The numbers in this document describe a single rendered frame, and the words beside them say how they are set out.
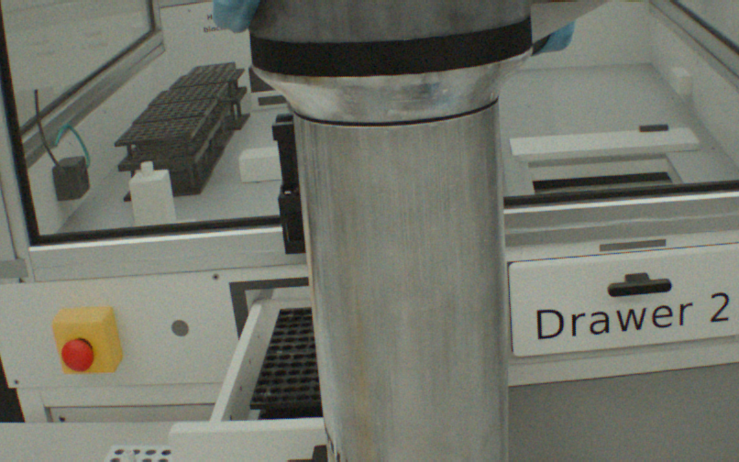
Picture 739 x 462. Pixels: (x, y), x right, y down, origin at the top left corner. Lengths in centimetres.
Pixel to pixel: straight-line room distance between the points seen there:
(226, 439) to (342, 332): 52
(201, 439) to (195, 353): 36
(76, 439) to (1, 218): 28
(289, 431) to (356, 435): 48
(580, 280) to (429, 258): 81
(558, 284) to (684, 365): 21
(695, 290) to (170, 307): 61
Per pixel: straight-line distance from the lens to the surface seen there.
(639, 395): 136
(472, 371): 47
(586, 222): 124
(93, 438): 135
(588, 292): 125
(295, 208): 95
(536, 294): 125
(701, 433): 141
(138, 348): 134
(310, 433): 96
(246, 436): 97
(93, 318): 130
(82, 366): 129
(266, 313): 130
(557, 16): 66
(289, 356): 115
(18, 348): 140
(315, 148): 44
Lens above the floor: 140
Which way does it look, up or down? 20 degrees down
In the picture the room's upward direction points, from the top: 6 degrees counter-clockwise
